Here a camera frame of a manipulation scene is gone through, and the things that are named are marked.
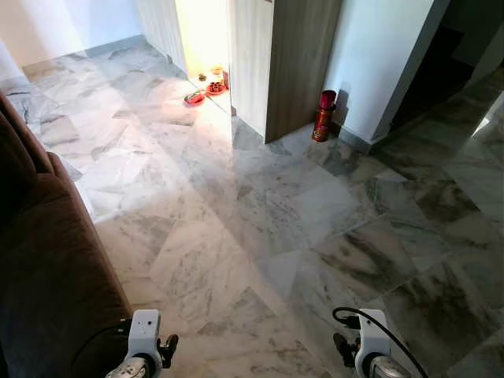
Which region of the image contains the dark brown fabric sofa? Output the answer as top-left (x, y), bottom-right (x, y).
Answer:
top-left (0, 91), bottom-right (132, 378)

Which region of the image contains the red fire extinguisher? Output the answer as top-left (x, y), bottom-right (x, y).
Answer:
top-left (312, 90), bottom-right (338, 143)

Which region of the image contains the red tray with cups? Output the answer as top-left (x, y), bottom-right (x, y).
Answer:
top-left (206, 80), bottom-right (229, 97)

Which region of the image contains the brown wooden cabinet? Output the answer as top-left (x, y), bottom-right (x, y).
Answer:
top-left (228, 0), bottom-right (344, 144)

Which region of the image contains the white ribbed panel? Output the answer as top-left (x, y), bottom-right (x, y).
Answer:
top-left (137, 0), bottom-right (187, 76)

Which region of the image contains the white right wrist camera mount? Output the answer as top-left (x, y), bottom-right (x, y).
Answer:
top-left (355, 309), bottom-right (393, 376)

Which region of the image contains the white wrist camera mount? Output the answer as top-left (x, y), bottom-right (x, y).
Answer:
top-left (128, 309), bottom-right (163, 372)
top-left (355, 309), bottom-right (393, 376)

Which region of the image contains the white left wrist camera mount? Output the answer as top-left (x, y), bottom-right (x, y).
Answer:
top-left (128, 309), bottom-right (163, 372)

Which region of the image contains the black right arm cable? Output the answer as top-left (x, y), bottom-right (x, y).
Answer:
top-left (332, 306), bottom-right (429, 378)

